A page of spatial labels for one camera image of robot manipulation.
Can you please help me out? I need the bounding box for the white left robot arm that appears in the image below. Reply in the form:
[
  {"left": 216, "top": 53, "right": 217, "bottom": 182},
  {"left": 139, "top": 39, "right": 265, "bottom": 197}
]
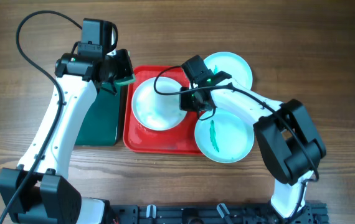
[{"left": 0, "top": 49, "right": 135, "bottom": 223}]

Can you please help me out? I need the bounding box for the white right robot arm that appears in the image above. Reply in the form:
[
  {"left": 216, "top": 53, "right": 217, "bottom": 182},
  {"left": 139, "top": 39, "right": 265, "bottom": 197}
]
[{"left": 181, "top": 69, "right": 326, "bottom": 221}]

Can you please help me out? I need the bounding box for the white plate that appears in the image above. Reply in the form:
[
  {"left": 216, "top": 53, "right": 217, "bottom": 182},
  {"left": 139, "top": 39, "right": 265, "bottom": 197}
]
[
  {"left": 204, "top": 52, "right": 253, "bottom": 90},
  {"left": 131, "top": 77, "right": 187, "bottom": 131},
  {"left": 194, "top": 108, "right": 255, "bottom": 164}
]

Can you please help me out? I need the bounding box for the green scrubbing sponge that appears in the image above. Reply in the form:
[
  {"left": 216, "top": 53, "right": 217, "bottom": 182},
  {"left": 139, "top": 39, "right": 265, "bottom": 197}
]
[{"left": 114, "top": 74, "right": 136, "bottom": 86}]

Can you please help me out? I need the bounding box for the red plastic tray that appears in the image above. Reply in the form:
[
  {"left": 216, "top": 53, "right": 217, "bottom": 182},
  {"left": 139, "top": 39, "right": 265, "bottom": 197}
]
[{"left": 123, "top": 65, "right": 202, "bottom": 155}]

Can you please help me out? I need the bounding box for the black aluminium base frame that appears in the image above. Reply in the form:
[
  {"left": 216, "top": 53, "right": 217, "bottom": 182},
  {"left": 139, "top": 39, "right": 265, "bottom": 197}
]
[{"left": 111, "top": 202, "right": 330, "bottom": 224}]

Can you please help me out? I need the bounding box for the black tray with green water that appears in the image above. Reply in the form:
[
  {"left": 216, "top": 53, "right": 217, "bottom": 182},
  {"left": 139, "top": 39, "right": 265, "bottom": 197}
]
[{"left": 75, "top": 83, "right": 126, "bottom": 146}]

